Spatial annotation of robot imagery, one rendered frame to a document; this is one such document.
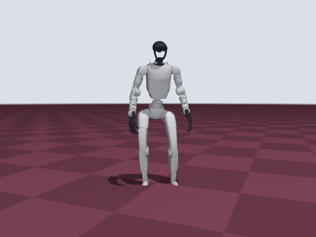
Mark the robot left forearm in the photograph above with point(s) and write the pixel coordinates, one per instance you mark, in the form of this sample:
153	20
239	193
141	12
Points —
184	102

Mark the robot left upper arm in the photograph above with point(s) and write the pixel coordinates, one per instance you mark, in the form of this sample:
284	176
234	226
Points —
178	80

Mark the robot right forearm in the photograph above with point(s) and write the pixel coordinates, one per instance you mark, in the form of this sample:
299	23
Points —
133	102

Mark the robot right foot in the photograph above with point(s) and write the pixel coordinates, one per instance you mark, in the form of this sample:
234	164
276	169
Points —
145	183

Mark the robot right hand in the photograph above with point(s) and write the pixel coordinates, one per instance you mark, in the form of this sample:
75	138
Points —
132	124

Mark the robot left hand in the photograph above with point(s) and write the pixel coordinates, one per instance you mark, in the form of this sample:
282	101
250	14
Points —
188	115

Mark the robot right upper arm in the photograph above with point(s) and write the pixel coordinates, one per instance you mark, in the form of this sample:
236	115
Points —
141	71

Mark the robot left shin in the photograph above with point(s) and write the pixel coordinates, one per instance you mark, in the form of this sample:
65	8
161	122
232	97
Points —
173	165

